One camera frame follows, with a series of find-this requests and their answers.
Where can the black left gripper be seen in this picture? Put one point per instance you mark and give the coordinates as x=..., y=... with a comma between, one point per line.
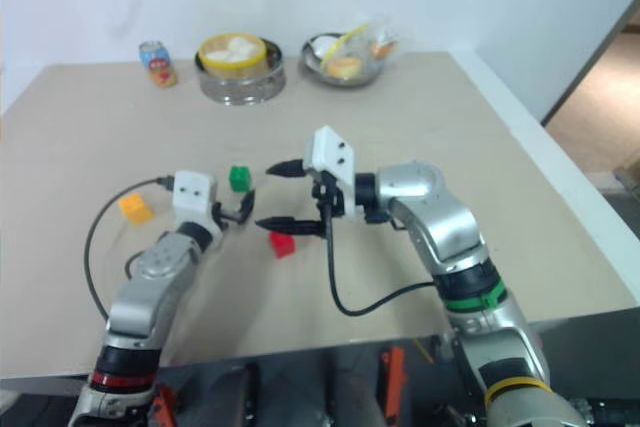
x=223, y=213

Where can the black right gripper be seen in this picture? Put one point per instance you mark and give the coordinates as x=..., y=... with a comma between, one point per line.
x=329, y=199

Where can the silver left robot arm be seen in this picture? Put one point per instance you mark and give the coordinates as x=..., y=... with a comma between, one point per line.
x=145, y=292

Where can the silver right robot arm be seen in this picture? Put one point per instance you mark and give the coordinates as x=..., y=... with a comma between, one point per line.
x=450, y=232

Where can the green cube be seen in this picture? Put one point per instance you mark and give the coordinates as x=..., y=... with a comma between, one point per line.
x=240, y=178

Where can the red cube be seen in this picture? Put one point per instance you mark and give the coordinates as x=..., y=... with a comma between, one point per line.
x=283, y=245

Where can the yellow cube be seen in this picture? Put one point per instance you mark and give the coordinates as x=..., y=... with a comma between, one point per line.
x=136, y=207

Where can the glass bowl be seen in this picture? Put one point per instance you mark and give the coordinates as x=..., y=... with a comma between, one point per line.
x=242, y=89

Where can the metal bowl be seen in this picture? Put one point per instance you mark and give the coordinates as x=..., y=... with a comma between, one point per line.
x=320, y=69

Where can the yellow steamer basket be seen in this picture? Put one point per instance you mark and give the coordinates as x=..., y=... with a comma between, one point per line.
x=235, y=67

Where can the orange bread roll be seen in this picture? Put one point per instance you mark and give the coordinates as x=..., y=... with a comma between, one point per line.
x=345, y=67

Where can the white steamed buns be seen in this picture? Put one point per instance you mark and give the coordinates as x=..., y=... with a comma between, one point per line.
x=230, y=49

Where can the printed drink can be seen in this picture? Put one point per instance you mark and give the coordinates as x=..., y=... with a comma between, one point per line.
x=157, y=65

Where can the clear plastic food bag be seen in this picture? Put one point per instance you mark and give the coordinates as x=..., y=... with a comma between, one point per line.
x=372, y=42

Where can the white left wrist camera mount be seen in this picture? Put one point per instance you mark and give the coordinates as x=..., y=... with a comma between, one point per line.
x=192, y=194

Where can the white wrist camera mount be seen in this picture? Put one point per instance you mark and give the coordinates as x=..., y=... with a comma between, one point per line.
x=332, y=159
x=192, y=194

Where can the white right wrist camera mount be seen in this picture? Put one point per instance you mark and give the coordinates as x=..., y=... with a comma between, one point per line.
x=332, y=159

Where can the orange bracket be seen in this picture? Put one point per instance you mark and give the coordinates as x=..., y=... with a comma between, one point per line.
x=164, y=406
x=395, y=377

